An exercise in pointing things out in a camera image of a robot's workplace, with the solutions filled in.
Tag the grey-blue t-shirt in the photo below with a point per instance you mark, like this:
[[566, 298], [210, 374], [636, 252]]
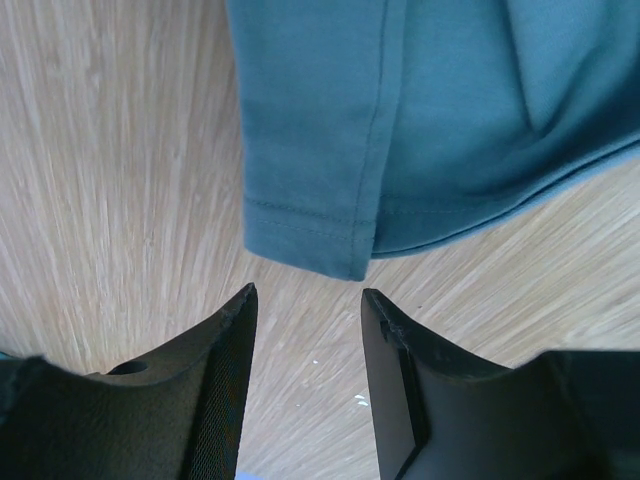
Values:
[[376, 129]]

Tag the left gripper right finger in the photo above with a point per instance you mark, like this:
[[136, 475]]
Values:
[[442, 412]]

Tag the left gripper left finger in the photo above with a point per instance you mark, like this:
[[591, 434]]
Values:
[[175, 412]]

